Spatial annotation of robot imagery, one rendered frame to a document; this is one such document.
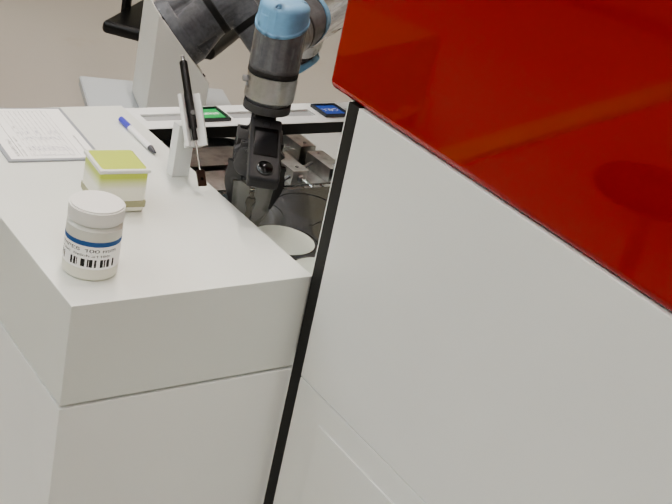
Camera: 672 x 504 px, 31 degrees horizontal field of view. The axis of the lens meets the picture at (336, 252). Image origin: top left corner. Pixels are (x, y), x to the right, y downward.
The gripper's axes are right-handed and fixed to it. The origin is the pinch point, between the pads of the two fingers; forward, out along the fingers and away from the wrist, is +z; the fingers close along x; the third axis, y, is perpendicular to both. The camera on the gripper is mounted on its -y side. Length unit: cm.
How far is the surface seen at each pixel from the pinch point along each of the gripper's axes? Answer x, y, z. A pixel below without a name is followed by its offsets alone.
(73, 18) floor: 67, 403, 92
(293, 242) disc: -7.8, 0.3, 1.6
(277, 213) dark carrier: -5.6, 10.6, 1.7
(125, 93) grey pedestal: 24, 79, 10
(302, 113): -10.2, 45.1, -4.0
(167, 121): 14.2, 28.4, -4.4
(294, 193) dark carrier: -8.8, 20.0, 1.7
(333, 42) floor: -63, 440, 92
